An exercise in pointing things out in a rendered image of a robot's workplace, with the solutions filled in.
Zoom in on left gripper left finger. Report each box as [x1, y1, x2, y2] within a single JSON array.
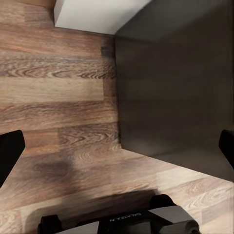
[[0, 130, 25, 188]]

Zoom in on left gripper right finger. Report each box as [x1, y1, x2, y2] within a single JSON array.
[[218, 130, 234, 169]]

